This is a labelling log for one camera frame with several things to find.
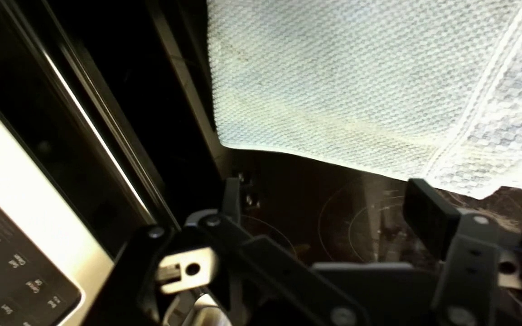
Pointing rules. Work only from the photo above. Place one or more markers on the black glass-top stove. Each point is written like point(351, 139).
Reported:
point(121, 65)

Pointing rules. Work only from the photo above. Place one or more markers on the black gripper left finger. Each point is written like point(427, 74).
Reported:
point(261, 264)

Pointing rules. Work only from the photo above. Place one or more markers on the light-blue cloth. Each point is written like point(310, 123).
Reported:
point(357, 77)

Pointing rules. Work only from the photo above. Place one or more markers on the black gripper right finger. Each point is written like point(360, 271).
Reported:
point(471, 258)

